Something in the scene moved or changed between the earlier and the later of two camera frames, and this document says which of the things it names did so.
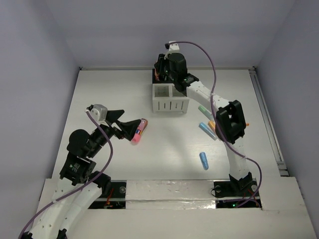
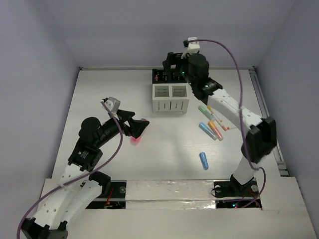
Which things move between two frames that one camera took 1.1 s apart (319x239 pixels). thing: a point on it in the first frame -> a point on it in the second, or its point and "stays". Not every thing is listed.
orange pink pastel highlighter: [212, 124] stays
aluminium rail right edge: [268, 123] stays
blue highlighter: [204, 159] stays
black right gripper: [160, 63] -> [173, 58]
